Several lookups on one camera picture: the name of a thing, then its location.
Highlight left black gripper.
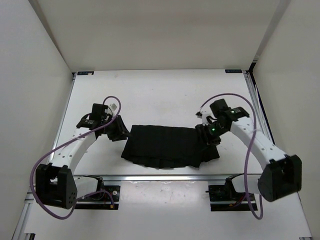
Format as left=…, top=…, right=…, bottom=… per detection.
left=101, top=114, right=132, bottom=142

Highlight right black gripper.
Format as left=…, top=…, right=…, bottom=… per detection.
left=195, top=121, right=229, bottom=153

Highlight black skirt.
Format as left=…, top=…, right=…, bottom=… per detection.
left=121, top=124, right=221, bottom=169

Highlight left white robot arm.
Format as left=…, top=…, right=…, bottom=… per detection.
left=35, top=114, right=130, bottom=210

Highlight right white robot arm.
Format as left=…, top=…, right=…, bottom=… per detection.
left=196, top=116, right=302, bottom=202

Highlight white front cover panel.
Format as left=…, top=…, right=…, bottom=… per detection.
left=25, top=181, right=311, bottom=240

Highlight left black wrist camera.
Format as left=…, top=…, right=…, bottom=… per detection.
left=76, top=103, right=115, bottom=130

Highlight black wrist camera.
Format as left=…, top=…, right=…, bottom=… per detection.
left=76, top=103, right=115, bottom=130
left=195, top=99, right=250, bottom=125

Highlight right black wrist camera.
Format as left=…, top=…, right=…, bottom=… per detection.
left=195, top=99, right=250, bottom=125

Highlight front aluminium rail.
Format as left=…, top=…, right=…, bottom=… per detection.
left=102, top=174, right=230, bottom=182

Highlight right aluminium frame rail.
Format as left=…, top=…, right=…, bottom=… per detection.
left=243, top=70, right=274, bottom=143

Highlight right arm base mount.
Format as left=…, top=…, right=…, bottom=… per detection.
left=205, top=174, right=251, bottom=212

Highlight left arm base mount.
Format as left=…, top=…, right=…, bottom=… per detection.
left=75, top=177, right=121, bottom=211

